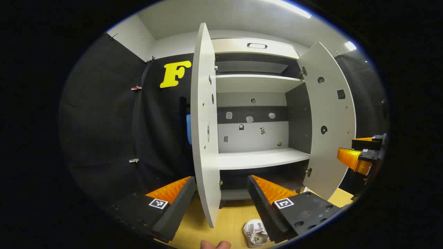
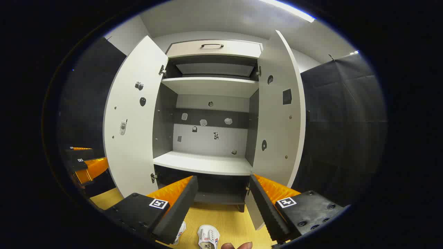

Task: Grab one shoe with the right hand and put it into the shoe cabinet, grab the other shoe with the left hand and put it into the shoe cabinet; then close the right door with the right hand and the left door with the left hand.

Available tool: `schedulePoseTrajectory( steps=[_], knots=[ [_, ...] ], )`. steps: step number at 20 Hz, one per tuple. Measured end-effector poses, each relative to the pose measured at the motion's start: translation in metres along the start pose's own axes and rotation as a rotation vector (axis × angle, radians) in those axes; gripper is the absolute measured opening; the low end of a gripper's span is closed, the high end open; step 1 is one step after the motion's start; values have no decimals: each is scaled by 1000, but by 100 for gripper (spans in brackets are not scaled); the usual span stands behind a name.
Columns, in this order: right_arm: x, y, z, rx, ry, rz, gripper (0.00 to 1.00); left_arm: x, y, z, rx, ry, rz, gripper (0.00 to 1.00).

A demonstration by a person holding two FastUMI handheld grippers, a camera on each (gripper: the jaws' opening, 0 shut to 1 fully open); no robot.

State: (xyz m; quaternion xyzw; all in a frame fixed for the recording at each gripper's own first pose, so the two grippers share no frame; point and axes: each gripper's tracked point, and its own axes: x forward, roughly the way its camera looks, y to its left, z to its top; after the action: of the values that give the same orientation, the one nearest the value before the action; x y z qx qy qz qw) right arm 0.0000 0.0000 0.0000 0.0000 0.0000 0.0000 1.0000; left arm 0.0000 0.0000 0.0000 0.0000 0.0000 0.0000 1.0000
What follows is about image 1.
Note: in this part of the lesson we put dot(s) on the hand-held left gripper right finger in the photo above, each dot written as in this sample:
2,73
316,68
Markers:
263,211

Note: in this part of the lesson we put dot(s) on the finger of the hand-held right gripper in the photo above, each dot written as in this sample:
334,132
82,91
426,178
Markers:
353,160
367,145

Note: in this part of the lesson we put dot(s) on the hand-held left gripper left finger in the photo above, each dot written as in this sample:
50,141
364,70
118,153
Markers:
180,207

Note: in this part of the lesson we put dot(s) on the white canvas shoe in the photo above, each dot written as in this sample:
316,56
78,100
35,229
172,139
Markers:
256,235

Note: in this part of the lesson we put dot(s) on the white cabinet door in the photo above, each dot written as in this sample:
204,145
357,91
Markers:
204,103
328,110

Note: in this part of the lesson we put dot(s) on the white and grey shoe cabinet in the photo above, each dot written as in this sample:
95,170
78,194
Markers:
252,136

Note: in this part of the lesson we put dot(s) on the black backdrop cloth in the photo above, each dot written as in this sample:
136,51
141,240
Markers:
104,121
367,100

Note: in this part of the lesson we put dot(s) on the small ceiling light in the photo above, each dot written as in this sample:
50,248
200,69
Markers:
350,45

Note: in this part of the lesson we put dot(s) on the red cloth clip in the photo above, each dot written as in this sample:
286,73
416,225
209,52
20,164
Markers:
136,88

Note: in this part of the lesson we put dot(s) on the black cloth clip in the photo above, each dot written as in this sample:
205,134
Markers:
150,60

